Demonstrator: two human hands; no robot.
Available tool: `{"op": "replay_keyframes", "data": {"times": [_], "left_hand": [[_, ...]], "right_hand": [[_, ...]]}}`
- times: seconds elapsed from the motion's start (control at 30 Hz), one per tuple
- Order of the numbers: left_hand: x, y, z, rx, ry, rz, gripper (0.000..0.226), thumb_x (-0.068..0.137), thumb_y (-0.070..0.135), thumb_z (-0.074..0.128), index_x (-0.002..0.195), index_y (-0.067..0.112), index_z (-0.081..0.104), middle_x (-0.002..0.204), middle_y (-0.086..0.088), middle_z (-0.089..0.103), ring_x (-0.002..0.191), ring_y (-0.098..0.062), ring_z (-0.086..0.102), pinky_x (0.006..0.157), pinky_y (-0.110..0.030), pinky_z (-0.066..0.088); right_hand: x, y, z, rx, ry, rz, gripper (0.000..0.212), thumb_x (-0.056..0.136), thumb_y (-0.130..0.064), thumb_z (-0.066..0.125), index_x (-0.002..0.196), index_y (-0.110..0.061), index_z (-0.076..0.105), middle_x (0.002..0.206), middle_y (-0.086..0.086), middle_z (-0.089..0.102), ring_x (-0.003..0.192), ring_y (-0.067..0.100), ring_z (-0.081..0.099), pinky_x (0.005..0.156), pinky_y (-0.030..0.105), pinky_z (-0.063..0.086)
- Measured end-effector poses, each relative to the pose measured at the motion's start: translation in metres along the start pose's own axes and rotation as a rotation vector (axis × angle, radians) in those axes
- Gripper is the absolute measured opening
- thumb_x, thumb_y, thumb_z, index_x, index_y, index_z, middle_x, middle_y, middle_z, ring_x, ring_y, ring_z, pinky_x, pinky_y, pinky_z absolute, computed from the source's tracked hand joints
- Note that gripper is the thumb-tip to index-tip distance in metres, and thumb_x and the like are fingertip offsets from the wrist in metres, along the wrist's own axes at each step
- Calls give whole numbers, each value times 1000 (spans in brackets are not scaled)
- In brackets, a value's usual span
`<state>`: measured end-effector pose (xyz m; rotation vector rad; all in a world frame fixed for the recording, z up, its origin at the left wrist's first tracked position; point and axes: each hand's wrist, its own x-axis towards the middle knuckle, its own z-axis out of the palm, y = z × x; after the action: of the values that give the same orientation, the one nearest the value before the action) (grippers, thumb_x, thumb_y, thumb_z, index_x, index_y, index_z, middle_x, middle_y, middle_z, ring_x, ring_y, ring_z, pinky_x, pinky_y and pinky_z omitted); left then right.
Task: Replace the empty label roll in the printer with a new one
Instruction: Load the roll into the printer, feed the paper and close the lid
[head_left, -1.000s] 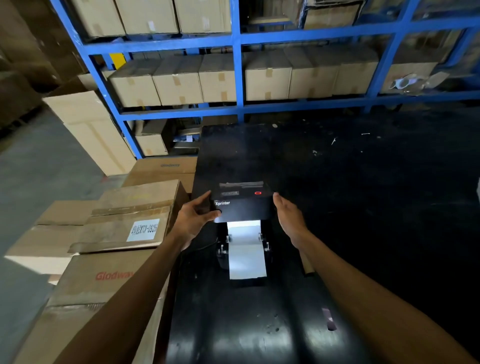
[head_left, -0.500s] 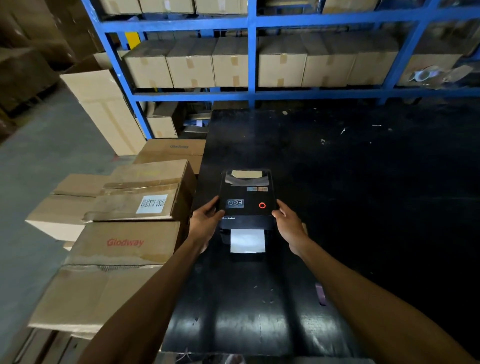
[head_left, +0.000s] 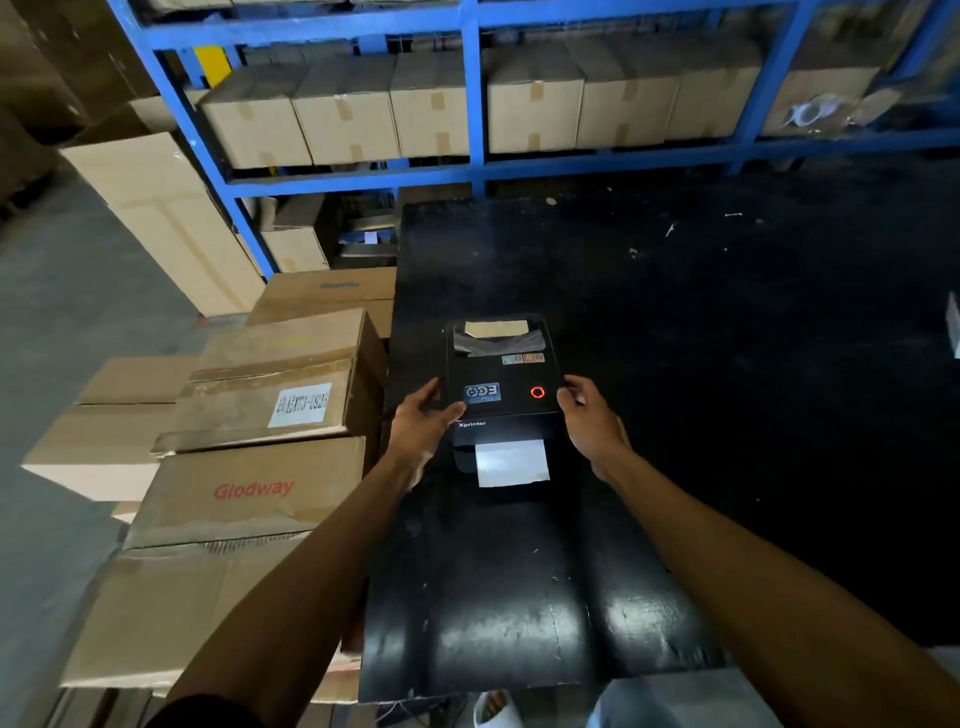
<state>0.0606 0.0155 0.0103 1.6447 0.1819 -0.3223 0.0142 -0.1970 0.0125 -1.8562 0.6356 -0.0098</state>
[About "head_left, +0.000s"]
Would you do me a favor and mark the person's left hand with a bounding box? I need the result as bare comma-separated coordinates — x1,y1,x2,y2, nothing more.
385,377,468,489

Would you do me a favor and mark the large tall cardboard box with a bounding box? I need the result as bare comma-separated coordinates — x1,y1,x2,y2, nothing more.
60,91,268,318

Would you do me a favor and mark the white paper label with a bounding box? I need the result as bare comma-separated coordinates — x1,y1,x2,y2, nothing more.
474,439,552,489

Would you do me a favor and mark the cardboard box with red print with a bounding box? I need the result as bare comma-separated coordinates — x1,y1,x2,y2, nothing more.
123,436,369,551

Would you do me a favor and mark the cardboard box with white label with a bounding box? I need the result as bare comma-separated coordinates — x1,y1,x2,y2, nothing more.
152,307,389,456

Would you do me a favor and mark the blue metal shelving rack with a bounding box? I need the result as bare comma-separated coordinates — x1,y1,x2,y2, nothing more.
105,0,960,280

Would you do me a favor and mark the large worn cardboard box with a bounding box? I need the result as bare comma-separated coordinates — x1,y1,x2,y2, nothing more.
60,531,366,706

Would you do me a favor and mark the row of taped cardboard boxes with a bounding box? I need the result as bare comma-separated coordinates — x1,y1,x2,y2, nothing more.
198,37,883,171

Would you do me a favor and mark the small open cardboard box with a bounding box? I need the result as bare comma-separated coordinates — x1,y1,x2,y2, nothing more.
258,195,332,276

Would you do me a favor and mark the plain pale cardboard box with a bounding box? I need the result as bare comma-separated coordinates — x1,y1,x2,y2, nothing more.
21,355,201,503

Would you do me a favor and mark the black shirt sleeve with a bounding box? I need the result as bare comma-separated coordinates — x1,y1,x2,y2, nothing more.
146,693,265,728

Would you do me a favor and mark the person's right hand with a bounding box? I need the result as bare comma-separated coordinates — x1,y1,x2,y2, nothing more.
556,375,635,485

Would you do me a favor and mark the clear plastic wrap bundle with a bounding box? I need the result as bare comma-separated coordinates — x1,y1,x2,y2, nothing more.
778,91,852,138

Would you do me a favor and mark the black label printer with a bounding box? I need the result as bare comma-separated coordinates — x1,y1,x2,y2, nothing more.
442,313,566,506

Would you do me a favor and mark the cardboard box with blue print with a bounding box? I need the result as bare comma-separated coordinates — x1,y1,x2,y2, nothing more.
246,267,398,340

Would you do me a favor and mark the stack of flat cartons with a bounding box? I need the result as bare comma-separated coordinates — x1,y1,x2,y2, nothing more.
333,196,399,270

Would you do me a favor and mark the person's left forearm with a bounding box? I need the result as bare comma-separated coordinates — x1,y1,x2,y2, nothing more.
147,448,423,728

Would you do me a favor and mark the person's right forearm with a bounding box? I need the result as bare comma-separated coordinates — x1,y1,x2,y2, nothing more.
598,442,960,728

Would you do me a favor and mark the blue jeans leg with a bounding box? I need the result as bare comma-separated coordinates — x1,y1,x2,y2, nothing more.
586,677,680,728

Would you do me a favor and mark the dark brown cardboard stack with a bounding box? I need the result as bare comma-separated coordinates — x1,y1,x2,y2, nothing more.
0,0,160,204

